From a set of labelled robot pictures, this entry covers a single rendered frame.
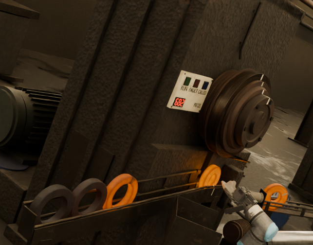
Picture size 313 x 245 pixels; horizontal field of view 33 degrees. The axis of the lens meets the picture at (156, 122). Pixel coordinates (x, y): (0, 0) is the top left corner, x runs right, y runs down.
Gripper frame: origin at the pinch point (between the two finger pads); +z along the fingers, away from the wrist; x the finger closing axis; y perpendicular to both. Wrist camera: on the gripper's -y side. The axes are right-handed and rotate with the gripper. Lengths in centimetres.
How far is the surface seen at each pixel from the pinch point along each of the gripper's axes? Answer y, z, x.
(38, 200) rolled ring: -9, 5, 117
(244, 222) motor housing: -18.0, -14.1, -30.0
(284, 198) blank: 1, -15, -53
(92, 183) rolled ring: -2, 6, 93
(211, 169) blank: 2.7, 7.9, 4.7
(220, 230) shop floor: -87, 27, -142
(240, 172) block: 3.3, 4.6, -22.3
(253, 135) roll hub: 29.4, 5.8, -2.9
